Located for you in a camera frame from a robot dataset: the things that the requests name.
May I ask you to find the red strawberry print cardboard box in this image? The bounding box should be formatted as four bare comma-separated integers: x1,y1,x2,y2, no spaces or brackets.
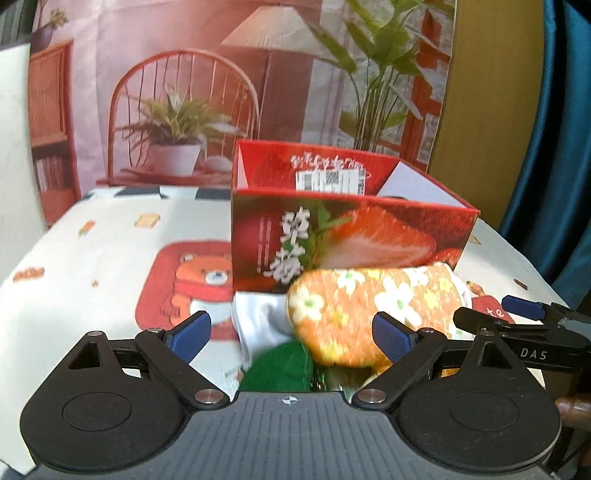
230,140,481,296

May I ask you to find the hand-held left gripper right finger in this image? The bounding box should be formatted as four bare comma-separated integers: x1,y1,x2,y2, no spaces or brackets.
353,311,529,412

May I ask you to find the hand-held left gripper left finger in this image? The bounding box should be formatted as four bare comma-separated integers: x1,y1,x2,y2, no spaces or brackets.
67,310,229,411

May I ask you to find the room scene wall tapestry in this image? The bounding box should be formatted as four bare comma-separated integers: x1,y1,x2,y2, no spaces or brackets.
28,0,458,227

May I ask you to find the orange floral soft cloth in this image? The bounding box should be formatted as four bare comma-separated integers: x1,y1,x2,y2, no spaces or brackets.
286,261,465,389

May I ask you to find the wooden wall panel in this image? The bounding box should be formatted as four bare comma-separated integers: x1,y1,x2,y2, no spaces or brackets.
429,0,548,227

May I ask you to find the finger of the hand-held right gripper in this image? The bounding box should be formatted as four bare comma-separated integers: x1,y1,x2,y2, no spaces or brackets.
501,295,570,325
453,306,557,341

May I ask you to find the green soft cloth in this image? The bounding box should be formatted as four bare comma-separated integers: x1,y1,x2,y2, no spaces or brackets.
239,340,319,393

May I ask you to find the teal curtain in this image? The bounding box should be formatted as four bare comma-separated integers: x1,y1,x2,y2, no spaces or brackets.
496,0,591,315

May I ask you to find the white soft cloth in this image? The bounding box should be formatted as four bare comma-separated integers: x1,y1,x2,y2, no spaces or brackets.
232,293,301,367

